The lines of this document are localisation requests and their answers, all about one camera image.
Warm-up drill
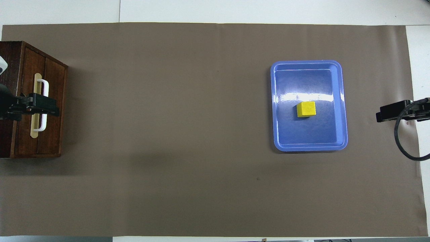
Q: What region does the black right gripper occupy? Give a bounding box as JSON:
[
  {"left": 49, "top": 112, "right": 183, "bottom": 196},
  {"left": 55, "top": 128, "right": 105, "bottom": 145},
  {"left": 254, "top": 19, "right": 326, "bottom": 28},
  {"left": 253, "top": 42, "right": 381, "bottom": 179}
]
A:
[{"left": 376, "top": 98, "right": 430, "bottom": 123}]

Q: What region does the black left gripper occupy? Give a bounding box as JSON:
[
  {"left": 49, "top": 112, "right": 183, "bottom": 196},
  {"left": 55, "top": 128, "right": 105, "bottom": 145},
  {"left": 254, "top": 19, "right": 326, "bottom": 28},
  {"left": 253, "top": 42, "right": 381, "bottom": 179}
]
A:
[{"left": 0, "top": 84, "right": 60, "bottom": 120}]

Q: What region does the dark wooden drawer cabinet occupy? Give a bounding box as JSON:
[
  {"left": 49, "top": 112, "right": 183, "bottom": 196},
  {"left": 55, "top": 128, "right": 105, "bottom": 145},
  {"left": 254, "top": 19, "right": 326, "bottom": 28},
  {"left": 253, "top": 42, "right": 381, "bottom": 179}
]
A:
[
  {"left": 15, "top": 45, "right": 65, "bottom": 156},
  {"left": 0, "top": 41, "right": 69, "bottom": 159}
]

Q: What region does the yellow cube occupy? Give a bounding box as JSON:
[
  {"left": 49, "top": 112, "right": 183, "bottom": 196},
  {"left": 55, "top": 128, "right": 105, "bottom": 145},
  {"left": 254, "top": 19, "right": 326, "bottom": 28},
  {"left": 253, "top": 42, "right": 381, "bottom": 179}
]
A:
[{"left": 297, "top": 102, "right": 316, "bottom": 118}]

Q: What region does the blue plastic tray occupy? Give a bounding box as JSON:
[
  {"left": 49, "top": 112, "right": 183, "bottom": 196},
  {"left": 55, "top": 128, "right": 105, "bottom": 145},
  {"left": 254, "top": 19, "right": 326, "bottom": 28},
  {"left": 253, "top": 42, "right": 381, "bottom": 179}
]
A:
[{"left": 270, "top": 60, "right": 348, "bottom": 152}]

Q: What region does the brown paper table mat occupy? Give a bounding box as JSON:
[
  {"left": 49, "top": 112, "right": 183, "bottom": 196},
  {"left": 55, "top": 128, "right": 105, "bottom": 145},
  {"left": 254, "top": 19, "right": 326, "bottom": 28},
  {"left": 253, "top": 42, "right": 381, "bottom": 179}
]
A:
[{"left": 0, "top": 23, "right": 427, "bottom": 237}]

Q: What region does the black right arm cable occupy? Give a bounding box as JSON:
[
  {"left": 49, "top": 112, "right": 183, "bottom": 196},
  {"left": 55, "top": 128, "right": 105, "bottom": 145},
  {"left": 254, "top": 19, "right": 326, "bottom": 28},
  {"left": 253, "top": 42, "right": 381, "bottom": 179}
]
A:
[{"left": 394, "top": 98, "right": 430, "bottom": 161}]

